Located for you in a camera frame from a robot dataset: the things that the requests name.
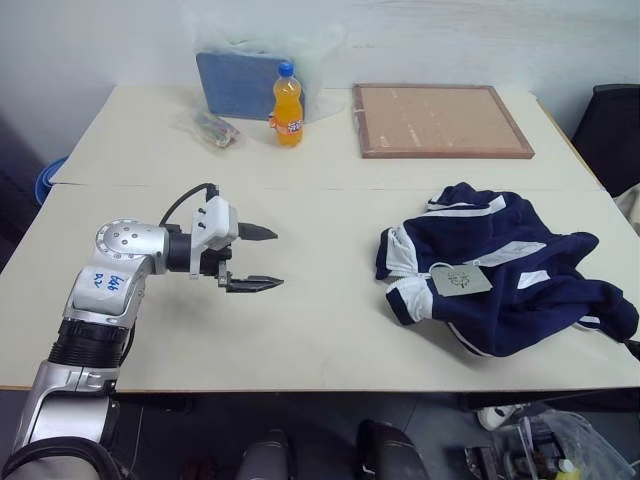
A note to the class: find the black chair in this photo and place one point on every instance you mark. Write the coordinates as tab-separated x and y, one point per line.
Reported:
607	135

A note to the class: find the orange soda bottle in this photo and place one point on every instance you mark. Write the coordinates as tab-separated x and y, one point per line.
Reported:
288	107

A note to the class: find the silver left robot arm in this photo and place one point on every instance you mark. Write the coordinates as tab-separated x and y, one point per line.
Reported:
107	280

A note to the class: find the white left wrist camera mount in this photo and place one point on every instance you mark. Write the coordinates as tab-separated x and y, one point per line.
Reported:
216	222

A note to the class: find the blue plastic bucket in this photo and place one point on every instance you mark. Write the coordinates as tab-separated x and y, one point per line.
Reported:
47	177

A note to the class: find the grey paper garment tag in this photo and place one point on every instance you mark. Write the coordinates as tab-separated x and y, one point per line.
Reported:
459	280

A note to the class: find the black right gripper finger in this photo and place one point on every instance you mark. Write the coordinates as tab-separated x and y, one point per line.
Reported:
634	347

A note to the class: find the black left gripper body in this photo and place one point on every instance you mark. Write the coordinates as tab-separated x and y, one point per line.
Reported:
216	260

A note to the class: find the white sneaker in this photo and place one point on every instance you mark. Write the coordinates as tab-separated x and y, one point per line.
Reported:
500	416

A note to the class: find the navy and white zip jacket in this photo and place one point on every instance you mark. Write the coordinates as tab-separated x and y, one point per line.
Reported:
505	270

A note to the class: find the wood-framed cork board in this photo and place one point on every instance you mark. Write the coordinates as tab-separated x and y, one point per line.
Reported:
440	120

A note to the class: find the blue box in plastic bag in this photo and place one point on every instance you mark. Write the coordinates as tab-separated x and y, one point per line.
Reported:
240	90

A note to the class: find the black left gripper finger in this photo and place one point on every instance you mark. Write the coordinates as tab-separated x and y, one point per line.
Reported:
258	232
255	284

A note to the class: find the clear bag of colourful items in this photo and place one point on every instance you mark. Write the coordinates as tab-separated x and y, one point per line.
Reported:
216	131

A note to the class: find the clear plastic bag of clutter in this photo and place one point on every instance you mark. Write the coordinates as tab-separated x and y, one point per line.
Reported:
560	445

